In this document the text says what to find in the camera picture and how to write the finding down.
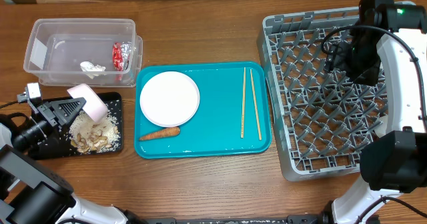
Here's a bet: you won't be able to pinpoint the pink bowl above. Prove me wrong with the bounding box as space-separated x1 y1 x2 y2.
67 83 108 123

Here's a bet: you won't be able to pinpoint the rice and food scraps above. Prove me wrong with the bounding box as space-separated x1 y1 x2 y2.
67 111 121 154

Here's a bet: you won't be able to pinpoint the white tissue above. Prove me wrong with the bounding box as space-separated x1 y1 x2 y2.
80 61 106 79

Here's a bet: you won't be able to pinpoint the red foil wrapper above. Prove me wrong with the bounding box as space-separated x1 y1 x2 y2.
112 42 132 71

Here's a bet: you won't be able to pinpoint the pink plate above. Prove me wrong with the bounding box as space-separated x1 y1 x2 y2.
139 71 200 127

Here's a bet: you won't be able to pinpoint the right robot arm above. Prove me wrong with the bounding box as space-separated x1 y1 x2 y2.
318 0 426 223

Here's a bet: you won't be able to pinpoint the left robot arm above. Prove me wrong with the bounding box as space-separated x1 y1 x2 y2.
1 97 142 224

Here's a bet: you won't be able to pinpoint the grey dishwasher rack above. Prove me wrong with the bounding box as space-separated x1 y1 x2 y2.
258 6 388 181

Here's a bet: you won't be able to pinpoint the black tray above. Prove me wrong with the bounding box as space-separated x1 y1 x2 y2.
27 92 123 160

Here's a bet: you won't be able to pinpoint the clear plastic bin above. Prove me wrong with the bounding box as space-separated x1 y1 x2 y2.
23 18 143 87

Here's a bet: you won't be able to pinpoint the orange carrot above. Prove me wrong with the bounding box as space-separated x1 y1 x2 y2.
139 127 180 141

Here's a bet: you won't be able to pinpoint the teal serving tray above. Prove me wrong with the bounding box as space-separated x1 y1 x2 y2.
134 61 272 159

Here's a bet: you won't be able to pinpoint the left wooden chopstick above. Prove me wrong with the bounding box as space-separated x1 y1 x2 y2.
240 67 246 139

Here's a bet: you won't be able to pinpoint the wooden chopstick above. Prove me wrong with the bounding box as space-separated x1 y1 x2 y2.
250 69 262 141
240 67 246 139

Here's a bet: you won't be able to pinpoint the right wooden chopstick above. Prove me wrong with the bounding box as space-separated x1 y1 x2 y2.
250 69 262 141

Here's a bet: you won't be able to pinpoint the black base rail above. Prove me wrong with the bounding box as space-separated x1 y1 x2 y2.
140 215 320 224

